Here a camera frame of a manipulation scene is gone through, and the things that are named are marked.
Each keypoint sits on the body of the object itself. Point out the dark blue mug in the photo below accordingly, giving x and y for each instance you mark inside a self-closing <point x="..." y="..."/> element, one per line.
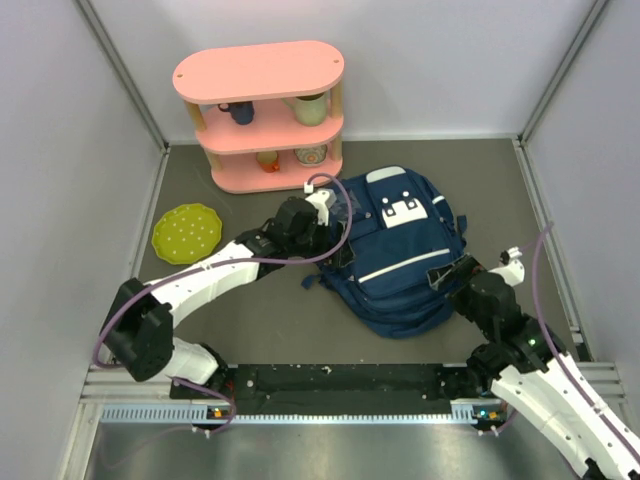
<point x="242" y="113"/>

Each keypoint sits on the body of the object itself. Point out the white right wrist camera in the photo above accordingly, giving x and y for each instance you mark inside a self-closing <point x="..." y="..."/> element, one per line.
<point x="510" y="267"/>

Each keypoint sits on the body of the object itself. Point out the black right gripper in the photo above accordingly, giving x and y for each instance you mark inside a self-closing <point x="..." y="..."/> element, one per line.
<point x="439" y="276"/>

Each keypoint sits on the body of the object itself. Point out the orange cup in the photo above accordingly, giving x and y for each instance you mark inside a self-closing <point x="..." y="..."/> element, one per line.
<point x="268" y="161"/>

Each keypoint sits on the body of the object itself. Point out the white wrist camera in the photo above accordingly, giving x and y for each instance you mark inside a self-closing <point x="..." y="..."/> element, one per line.
<point x="510" y="267"/>
<point x="322" y="200"/>

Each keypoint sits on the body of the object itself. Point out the pink three-tier wooden shelf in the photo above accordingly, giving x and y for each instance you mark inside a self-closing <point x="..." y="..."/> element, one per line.
<point x="264" y="74"/>

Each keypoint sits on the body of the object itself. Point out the green polka dot plate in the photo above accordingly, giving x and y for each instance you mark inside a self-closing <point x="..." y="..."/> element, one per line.
<point x="186" y="234"/>

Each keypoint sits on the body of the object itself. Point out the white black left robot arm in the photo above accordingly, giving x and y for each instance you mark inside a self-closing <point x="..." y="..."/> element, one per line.
<point x="139" y="330"/>

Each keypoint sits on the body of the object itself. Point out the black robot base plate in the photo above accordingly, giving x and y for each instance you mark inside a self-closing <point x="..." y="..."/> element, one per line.
<point x="349" y="389"/>

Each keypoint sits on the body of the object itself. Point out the patterned ceramic bowl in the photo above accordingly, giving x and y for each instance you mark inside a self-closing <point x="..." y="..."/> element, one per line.
<point x="311" y="156"/>

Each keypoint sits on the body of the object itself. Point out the navy blue student backpack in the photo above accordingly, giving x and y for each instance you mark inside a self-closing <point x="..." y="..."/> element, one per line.
<point x="401" y="227"/>

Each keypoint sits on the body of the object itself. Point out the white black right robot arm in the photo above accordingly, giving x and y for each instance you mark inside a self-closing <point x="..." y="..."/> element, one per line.
<point x="522" y="364"/>

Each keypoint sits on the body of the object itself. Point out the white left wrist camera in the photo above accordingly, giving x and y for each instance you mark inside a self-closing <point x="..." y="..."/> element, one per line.
<point x="322" y="200"/>

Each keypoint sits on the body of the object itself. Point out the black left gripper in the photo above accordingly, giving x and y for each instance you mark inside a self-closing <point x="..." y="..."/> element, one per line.
<point x="326" y="246"/>

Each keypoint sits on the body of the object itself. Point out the pale green mug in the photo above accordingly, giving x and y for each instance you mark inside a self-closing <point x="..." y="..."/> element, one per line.
<point x="310" y="110"/>

